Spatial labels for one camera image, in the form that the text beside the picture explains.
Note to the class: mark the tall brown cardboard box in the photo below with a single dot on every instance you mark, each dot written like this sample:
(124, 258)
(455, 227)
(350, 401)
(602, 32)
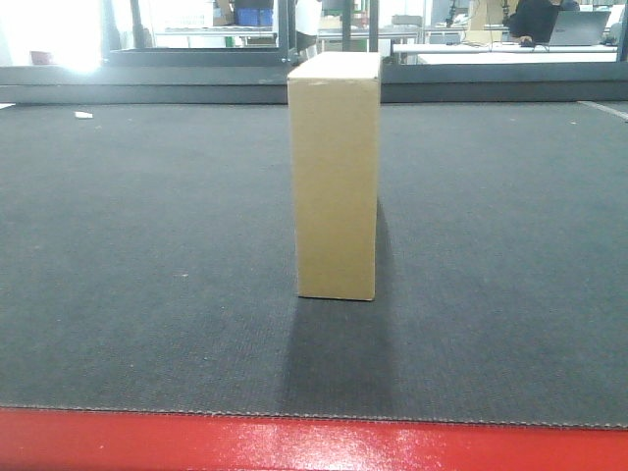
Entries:
(334, 115)

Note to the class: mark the dark grey conveyor belt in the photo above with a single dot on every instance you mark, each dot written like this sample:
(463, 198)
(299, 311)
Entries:
(147, 264)

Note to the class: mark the red conveyor front edge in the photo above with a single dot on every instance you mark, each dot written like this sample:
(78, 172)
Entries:
(34, 439)

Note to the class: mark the white background table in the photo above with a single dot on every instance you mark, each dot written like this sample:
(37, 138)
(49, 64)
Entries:
(500, 53)

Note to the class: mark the person in white shirt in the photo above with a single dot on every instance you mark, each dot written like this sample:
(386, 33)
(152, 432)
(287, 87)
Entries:
(307, 19)

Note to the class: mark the blue background crates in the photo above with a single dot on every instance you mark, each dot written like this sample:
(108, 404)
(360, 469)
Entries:
(258, 17)

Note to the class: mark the person in black shirt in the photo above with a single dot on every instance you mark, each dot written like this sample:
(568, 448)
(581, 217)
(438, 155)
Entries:
(533, 20)

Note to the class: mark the grey open laptop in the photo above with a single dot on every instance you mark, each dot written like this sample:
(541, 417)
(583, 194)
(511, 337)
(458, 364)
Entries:
(578, 28)

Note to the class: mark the grey conveyor back rail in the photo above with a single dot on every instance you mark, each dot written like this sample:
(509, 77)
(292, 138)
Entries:
(549, 82)

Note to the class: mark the black metal frame structure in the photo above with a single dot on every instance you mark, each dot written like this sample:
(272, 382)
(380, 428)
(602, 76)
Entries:
(194, 34)

